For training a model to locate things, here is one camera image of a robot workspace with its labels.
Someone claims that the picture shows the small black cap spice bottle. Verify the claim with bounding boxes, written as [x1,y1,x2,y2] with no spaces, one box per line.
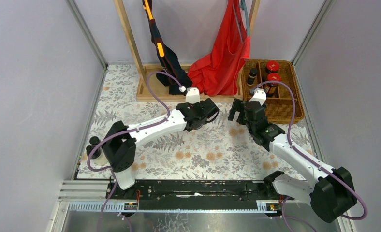
[247,68,258,86]

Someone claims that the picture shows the red lid sauce jar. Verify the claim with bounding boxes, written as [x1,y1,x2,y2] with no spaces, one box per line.
[265,60,280,74]

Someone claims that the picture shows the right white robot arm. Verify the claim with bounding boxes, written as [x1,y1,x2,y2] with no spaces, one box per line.
[228,99,357,223]

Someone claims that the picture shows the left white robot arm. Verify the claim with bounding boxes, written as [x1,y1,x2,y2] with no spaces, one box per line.
[100,99,219,190]

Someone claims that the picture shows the wicker divided tray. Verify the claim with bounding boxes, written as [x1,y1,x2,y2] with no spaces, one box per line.
[241,59,305,124]

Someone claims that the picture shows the red apron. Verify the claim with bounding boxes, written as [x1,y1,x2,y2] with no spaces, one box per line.
[188,0,250,96]

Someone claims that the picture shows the dark navy garment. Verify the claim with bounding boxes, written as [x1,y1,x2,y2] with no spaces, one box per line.
[142,0,192,95]

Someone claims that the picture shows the floral table mat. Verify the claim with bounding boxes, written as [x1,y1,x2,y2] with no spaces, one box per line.
[89,64,301,180]

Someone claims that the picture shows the grey clothes hanger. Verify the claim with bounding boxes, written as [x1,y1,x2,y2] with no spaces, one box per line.
[232,0,250,42]

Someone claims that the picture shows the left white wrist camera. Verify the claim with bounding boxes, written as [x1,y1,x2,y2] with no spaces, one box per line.
[179,86,200,104]

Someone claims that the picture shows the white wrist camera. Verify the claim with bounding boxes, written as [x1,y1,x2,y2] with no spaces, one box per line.
[249,88,267,106]
[179,86,200,104]

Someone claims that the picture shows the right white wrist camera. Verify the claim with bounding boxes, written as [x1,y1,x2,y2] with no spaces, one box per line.
[249,88,267,106]

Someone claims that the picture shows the wooden rack frame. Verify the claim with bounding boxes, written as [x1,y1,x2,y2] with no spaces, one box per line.
[113,0,262,103]

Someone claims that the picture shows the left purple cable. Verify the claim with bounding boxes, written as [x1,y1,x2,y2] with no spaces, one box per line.
[86,71,186,232]

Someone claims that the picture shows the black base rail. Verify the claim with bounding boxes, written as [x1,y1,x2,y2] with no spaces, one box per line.
[105,180,286,212]

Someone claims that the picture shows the aluminium frame rail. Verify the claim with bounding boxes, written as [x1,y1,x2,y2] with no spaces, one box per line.
[58,180,109,201]

